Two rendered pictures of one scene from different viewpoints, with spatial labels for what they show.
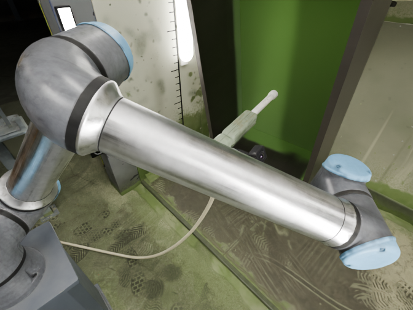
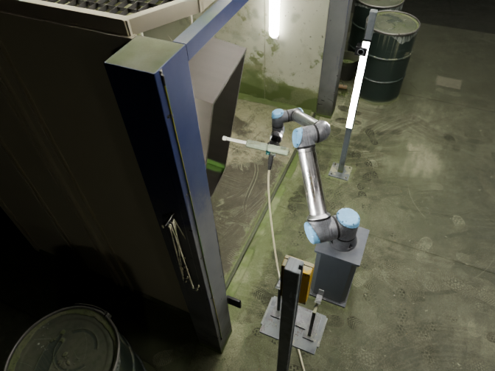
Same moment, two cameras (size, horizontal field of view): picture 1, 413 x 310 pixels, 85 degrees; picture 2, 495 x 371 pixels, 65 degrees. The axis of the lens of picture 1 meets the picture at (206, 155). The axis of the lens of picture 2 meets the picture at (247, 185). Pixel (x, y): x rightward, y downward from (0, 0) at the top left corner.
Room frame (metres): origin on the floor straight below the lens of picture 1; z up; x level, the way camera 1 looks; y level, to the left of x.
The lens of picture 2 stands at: (1.40, 1.79, 2.88)
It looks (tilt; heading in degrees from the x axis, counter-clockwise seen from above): 48 degrees down; 250
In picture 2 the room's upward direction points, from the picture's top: 3 degrees counter-clockwise
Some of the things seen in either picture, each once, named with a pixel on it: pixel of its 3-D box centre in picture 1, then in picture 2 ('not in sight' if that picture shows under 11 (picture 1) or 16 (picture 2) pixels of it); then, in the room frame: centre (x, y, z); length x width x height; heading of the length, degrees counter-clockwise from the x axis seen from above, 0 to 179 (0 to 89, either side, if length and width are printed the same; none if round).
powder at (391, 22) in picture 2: not in sight; (392, 23); (-1.56, -1.47, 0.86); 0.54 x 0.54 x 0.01
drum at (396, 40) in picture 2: not in sight; (384, 58); (-1.56, -1.46, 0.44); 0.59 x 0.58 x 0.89; 59
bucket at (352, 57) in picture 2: not in sight; (345, 66); (-1.38, -1.91, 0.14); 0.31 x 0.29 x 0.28; 44
